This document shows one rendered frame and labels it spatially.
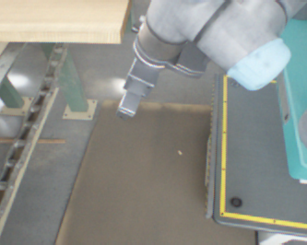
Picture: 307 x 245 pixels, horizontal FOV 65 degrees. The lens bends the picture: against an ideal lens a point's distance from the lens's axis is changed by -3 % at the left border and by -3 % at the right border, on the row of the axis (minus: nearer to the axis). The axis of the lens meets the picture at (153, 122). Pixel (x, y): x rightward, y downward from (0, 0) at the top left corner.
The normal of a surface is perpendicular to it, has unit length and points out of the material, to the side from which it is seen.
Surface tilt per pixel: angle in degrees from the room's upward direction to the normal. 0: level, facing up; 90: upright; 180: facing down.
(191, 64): 25
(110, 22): 0
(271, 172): 0
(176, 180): 0
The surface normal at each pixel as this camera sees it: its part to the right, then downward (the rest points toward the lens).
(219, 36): -0.32, 0.42
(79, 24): -0.02, -0.58
